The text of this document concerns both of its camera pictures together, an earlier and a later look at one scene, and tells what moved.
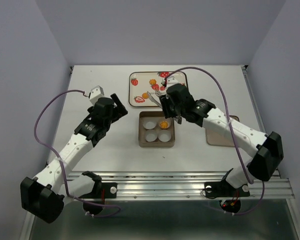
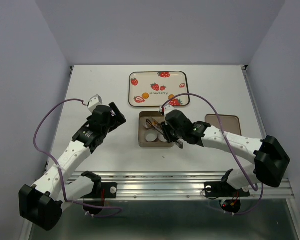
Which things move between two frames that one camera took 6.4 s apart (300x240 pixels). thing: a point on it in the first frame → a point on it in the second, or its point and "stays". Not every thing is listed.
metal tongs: (178, 118) → (156, 125)
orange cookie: (145, 95) stays
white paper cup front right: (164, 135) stays
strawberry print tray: (140, 82) stays
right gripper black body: (169, 109) → (170, 134)
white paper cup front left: (151, 135) stays
